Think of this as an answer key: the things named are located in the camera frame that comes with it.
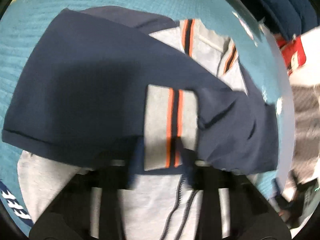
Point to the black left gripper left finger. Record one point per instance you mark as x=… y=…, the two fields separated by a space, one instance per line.
x=69 y=216

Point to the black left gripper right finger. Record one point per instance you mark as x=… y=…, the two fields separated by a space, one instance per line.
x=231 y=207

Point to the navy and grey sweatshirt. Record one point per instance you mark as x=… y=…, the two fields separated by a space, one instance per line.
x=106 y=86

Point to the teal candy-print bed sheet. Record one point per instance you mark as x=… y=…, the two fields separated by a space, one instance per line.
x=24 y=22

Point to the red patterned fabric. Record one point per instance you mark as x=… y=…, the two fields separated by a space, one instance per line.
x=292 y=52

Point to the dark blue puffer jacket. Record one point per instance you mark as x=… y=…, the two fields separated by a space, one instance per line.
x=292 y=17

